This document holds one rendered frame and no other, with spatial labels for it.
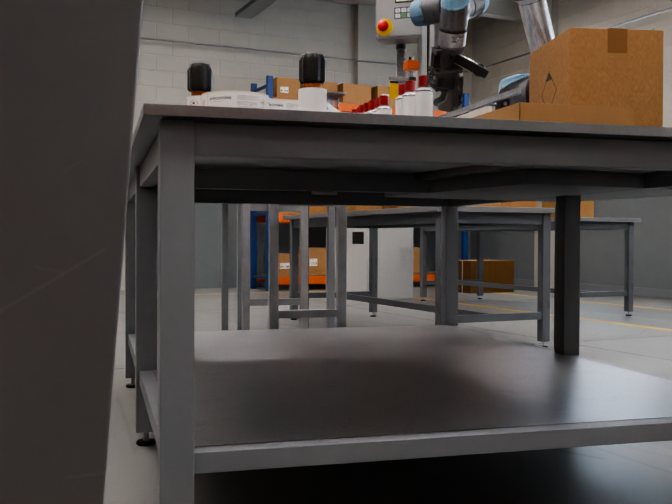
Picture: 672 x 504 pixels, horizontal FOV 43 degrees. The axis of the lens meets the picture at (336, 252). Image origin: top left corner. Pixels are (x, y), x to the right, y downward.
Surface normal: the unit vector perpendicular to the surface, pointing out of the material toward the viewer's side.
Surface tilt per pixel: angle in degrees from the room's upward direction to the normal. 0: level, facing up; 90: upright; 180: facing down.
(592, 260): 90
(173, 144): 90
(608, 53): 90
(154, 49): 90
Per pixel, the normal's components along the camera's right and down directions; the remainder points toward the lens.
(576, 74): 0.11, 0.01
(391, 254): 0.59, 0.01
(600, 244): -0.91, 0.00
